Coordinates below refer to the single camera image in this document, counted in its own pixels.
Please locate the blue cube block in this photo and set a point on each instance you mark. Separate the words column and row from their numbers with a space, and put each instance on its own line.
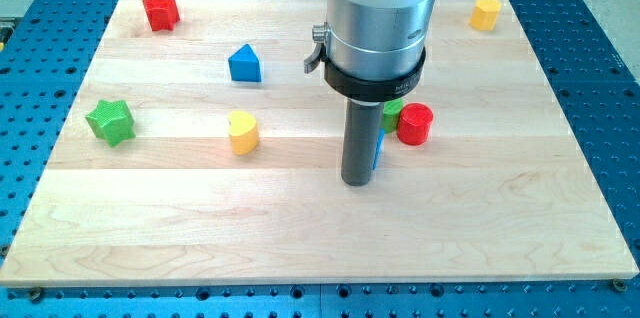
column 378, row 148

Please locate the wooden board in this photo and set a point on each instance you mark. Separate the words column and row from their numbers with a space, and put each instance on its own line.
column 500, row 190

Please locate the left board clamp screw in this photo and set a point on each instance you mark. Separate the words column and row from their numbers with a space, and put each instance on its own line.
column 35, row 294

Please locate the board clamp screw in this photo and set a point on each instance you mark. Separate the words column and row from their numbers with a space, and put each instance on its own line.
column 618, row 285
column 35, row 294

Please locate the right board clamp screw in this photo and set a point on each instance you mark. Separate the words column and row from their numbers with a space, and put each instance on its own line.
column 618, row 285

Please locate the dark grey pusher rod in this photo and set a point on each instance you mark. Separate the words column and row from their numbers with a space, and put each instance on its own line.
column 362, row 128

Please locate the yellow heart block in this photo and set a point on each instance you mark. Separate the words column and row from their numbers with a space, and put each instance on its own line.
column 243, row 132

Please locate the red cylinder block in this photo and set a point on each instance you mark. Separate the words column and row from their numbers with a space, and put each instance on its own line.
column 414, row 124

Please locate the blue triangle block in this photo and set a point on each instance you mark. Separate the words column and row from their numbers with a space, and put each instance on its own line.
column 244, row 65

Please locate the red star block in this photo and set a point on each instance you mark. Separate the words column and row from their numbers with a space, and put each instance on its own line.
column 161, row 14

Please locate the green star block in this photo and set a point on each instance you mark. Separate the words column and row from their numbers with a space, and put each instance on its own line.
column 111, row 121

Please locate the yellow hexagon block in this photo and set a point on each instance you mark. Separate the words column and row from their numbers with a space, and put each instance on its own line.
column 484, row 15

